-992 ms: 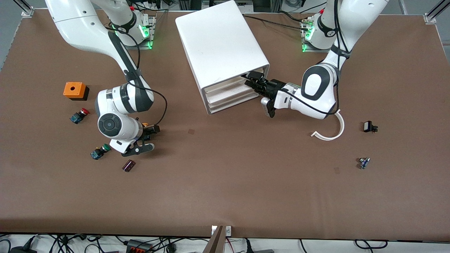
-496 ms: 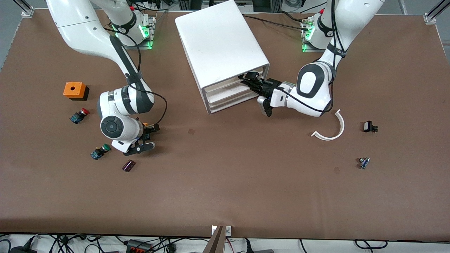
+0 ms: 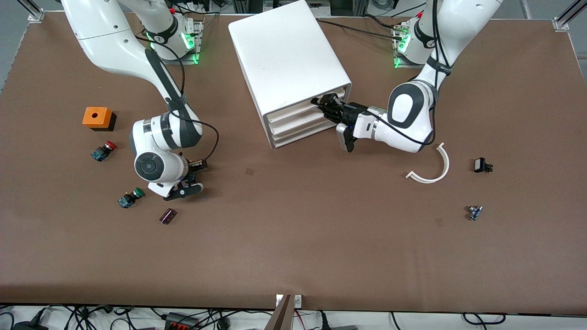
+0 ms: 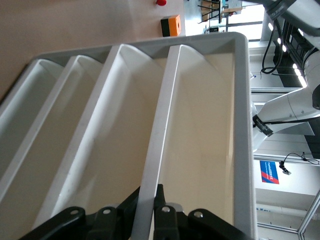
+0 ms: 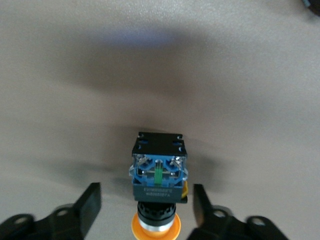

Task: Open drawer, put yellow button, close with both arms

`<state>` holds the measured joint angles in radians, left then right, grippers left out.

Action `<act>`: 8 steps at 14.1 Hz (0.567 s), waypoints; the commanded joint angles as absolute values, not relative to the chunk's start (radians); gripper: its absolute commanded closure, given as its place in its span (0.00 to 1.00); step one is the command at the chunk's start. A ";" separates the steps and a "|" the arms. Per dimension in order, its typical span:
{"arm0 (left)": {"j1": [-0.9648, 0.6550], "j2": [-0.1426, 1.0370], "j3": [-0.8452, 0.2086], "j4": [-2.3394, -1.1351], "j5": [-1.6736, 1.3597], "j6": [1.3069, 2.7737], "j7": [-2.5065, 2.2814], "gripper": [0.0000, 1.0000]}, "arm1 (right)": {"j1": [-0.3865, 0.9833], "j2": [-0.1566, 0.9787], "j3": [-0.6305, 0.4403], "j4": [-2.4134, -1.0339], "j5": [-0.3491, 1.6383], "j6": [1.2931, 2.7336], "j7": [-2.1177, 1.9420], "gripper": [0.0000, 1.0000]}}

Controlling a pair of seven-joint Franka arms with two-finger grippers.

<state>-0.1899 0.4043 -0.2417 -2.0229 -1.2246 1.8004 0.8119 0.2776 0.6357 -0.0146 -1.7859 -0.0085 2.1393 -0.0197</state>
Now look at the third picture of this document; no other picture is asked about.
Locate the red push button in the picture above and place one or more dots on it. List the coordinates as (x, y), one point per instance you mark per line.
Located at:
(103, 151)

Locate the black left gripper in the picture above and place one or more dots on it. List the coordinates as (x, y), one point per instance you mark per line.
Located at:
(349, 112)

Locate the dark purple small block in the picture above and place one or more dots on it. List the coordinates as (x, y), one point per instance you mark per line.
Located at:
(168, 216)

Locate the white drawer cabinet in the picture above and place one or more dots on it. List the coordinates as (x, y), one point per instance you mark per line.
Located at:
(284, 55)

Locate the white curved plastic bracket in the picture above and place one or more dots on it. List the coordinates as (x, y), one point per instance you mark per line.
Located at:
(446, 159)

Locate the black orange power strip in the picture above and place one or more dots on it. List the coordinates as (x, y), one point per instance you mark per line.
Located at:
(181, 321)

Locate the black switch white face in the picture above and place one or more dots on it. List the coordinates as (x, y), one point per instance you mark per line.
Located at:
(480, 165)

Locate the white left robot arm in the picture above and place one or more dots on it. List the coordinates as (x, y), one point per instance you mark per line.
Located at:
(458, 23)

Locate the grey camera post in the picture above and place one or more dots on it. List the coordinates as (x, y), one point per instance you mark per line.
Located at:
(280, 316)

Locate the aluminium frame strut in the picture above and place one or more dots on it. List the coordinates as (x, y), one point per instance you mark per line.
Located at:
(566, 20)
(34, 13)

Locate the orange box with hole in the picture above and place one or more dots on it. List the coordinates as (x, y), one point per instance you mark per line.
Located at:
(96, 117)

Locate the green push button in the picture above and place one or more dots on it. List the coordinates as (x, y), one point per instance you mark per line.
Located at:
(130, 198)

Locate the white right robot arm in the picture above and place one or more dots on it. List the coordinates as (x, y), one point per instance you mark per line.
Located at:
(105, 36)

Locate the white plastic drawer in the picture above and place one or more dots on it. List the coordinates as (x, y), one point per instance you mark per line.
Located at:
(305, 118)
(305, 129)
(293, 110)

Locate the small metal tee fitting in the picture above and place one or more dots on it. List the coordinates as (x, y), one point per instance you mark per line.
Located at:
(474, 212)

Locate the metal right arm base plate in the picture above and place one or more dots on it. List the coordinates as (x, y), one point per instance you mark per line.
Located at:
(183, 61)

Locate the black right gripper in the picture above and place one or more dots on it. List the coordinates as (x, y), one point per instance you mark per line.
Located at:
(193, 168)

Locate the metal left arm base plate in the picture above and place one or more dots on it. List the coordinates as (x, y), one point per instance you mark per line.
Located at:
(417, 66)

